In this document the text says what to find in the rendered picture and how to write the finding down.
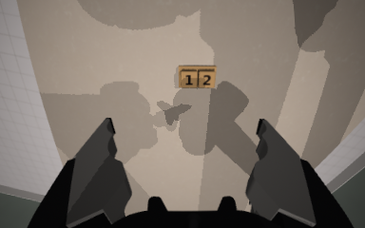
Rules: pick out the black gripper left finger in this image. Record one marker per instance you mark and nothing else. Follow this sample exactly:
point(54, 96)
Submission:
point(91, 191)

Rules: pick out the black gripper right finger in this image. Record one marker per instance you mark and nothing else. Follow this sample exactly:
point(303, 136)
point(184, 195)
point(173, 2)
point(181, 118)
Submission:
point(287, 190)

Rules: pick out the tan wooden cube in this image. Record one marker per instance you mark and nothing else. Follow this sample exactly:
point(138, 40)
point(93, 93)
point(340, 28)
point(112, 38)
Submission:
point(189, 78)
point(206, 78)

